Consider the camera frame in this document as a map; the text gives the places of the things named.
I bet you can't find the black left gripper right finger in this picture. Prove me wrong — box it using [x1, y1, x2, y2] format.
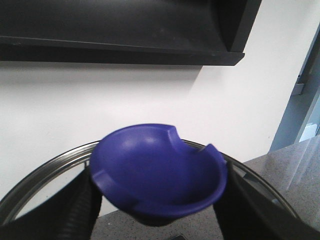
[213, 162, 320, 240]

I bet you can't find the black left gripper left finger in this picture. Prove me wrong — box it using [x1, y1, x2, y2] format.
[0, 168, 102, 240]

